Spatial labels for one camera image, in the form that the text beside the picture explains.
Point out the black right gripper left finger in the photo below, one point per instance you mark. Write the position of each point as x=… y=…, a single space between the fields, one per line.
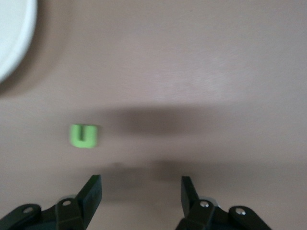
x=88 y=198

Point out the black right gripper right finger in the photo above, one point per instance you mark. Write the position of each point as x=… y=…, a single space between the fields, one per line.
x=189 y=198

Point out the green foam letter n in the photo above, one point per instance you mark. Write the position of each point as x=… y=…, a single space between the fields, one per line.
x=84 y=143

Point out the beige plate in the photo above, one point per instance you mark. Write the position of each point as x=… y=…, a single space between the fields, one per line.
x=12 y=36

